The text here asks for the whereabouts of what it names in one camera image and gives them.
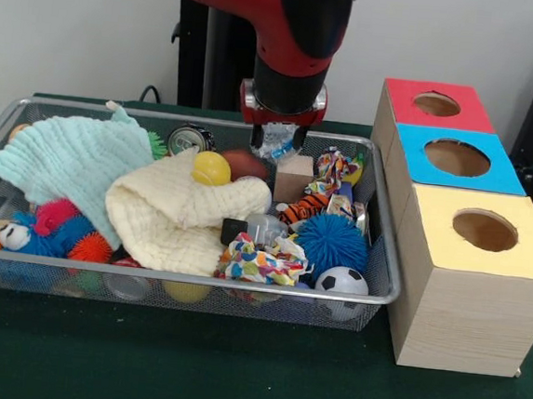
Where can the wooden box with three holes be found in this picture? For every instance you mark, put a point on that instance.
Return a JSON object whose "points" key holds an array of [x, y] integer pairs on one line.
{"points": [[470, 320]]}

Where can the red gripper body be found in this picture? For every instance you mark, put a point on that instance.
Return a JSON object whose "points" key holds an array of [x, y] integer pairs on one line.
{"points": [[278, 119]]}

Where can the plain wooden cube block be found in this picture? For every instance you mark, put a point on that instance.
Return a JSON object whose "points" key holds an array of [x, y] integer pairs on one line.
{"points": [[291, 178]]}

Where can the cream cloth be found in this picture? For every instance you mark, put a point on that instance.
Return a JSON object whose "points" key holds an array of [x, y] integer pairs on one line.
{"points": [[162, 218]]}

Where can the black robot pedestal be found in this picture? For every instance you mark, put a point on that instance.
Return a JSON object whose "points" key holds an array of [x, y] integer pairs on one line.
{"points": [[213, 64]]}

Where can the blue spiky toy with eyes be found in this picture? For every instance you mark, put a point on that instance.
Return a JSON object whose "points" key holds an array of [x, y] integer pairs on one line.
{"points": [[52, 241]]}

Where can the mint green cloth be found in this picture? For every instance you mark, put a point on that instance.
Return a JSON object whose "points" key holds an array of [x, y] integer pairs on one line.
{"points": [[65, 154]]}

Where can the silver mesh bin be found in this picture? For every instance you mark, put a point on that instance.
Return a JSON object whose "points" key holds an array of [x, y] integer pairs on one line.
{"points": [[285, 311]]}

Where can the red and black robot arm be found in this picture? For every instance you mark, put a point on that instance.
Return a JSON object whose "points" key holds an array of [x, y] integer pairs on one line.
{"points": [[300, 25]]}

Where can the orange striped tiger plush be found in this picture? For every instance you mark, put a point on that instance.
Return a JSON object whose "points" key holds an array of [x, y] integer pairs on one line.
{"points": [[303, 207]]}

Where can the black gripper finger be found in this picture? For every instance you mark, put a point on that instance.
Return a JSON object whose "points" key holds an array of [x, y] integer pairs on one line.
{"points": [[257, 135], [299, 137]]}

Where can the yellow seamed ball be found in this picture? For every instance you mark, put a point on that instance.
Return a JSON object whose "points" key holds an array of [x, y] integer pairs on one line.
{"points": [[210, 169]]}

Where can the small soccer ball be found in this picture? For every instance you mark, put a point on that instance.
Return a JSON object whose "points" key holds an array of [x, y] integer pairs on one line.
{"points": [[341, 281]]}

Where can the blue spiky ball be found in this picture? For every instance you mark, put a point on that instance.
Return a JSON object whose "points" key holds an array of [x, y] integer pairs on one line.
{"points": [[332, 245]]}

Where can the dark green tablecloth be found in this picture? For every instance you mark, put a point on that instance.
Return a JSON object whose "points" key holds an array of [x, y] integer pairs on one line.
{"points": [[186, 374]]}

